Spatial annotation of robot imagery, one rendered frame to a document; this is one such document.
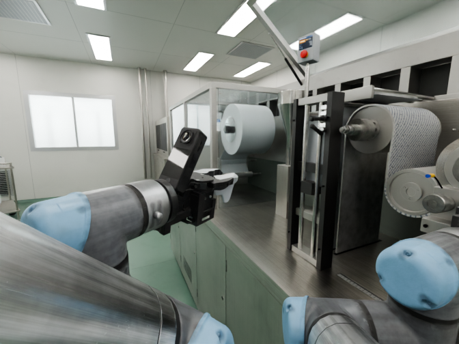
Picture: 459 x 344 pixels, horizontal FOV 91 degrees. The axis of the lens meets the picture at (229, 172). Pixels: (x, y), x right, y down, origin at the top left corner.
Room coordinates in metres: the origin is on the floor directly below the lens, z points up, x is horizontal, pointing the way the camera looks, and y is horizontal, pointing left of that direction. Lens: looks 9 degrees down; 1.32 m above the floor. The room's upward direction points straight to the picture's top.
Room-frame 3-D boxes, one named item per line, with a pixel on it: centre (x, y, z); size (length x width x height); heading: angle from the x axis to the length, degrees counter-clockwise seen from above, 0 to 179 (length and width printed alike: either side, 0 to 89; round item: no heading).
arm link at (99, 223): (0.25, 0.17, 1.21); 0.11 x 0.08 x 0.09; 148
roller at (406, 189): (0.62, -0.58, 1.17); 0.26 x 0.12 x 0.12; 115
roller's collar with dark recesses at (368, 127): (0.67, -0.39, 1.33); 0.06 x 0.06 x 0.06; 25
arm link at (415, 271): (0.28, -0.26, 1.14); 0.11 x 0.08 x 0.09; 115
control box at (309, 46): (0.97, -0.31, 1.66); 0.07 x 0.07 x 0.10; 43
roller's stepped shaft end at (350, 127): (0.65, -0.34, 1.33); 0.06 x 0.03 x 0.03; 115
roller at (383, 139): (0.74, -0.53, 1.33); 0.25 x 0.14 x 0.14; 115
